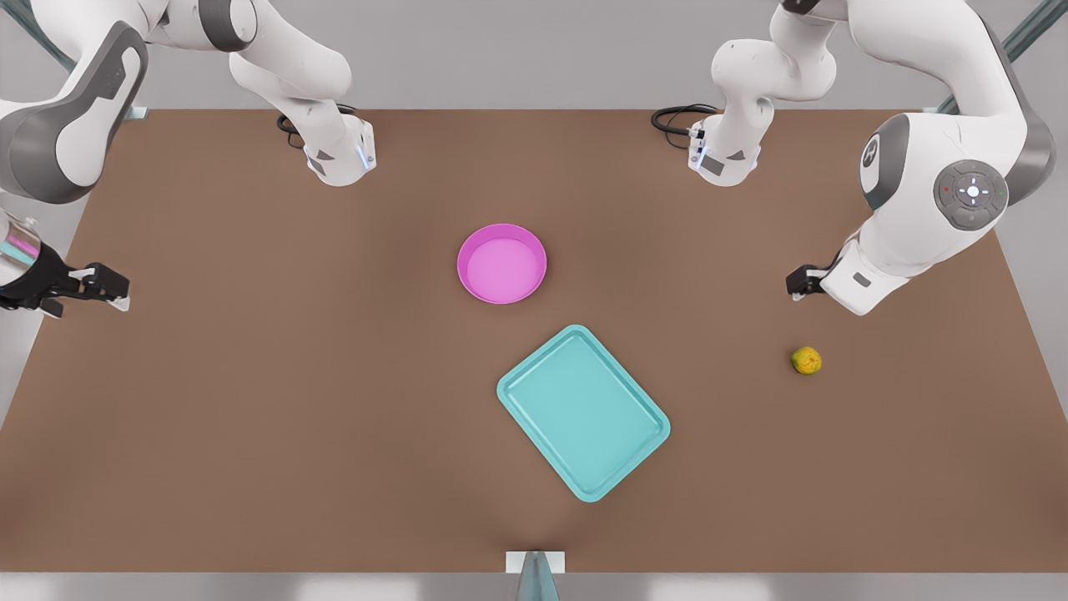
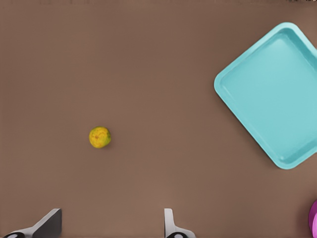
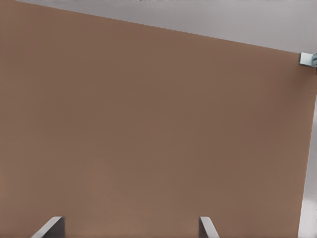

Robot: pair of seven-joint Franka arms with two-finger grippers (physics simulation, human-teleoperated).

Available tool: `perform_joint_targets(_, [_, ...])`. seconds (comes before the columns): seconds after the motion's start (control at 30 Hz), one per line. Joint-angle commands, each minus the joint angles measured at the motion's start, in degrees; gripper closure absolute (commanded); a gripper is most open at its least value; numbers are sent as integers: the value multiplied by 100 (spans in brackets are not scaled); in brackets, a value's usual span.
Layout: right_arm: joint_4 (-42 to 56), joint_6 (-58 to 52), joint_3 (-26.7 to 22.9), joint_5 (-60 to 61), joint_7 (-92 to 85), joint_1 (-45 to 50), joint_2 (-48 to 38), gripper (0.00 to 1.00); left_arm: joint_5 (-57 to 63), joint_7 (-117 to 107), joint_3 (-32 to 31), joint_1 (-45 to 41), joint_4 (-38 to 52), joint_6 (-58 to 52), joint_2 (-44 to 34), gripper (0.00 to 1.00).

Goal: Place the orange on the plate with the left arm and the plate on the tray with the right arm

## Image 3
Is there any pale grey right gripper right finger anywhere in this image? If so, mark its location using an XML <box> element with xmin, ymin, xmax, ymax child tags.
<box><xmin>199</xmin><ymin>216</ymin><xmax>220</xmax><ymax>238</ymax></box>

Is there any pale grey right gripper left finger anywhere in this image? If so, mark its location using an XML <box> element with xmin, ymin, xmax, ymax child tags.
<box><xmin>30</xmin><ymin>216</ymin><xmax>65</xmax><ymax>238</ymax></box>

